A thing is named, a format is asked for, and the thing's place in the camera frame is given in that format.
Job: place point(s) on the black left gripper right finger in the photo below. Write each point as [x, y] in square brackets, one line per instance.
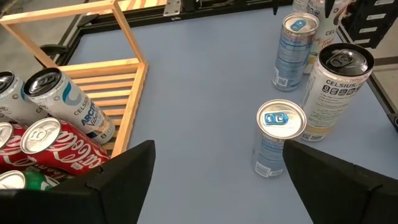
[335, 196]

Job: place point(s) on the silver blue Red Bull can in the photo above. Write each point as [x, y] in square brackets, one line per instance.
[292, 56]
[280, 119]

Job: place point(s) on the Celsius Arctic Vibe can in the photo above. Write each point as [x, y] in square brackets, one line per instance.
[15, 105]

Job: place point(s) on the green Sprite can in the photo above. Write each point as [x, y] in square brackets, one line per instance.
[34, 180]

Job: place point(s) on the Celsius Tropical Vibe can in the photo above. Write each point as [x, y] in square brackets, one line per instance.
[335, 93]

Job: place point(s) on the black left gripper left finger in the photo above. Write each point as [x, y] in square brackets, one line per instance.
[93, 202]

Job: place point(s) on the black white-labelled storage rack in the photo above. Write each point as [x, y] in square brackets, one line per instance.
[388, 18]

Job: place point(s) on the slatted wooden shelf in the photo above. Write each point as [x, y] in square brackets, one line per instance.
[102, 67]

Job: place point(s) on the red Coca-Cola can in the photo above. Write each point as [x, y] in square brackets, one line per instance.
[9, 157]
[71, 149]

